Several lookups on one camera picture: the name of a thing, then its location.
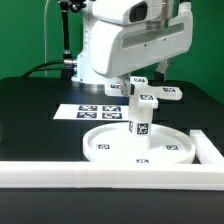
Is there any black cable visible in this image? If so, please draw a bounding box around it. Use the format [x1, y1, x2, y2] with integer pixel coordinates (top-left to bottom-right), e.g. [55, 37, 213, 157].
[21, 59, 78, 79]

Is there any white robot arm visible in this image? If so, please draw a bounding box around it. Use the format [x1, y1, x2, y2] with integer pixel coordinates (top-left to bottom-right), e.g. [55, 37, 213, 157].
[72, 0, 193, 96]

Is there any white sheet with markers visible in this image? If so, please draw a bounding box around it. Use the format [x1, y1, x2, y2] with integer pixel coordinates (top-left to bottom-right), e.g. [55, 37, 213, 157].
[54, 104, 128, 121]

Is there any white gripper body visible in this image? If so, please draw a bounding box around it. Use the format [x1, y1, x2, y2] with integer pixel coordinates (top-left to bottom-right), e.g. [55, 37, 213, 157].
[90, 3, 193, 78]

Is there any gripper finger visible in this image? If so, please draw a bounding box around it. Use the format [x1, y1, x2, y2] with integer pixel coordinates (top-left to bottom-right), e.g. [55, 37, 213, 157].
[155, 59, 171, 80]
[117, 74, 131, 97]

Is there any white cross-shaped table base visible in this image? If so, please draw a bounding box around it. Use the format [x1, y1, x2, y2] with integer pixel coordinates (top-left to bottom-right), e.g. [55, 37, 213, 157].
[105, 76, 182, 109]

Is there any white L-shaped fence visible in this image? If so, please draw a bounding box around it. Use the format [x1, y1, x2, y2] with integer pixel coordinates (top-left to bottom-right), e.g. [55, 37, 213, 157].
[0, 130, 224, 191]

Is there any white round table top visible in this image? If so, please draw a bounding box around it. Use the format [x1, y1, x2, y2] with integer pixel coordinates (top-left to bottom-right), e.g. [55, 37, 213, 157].
[83, 122, 196, 165]

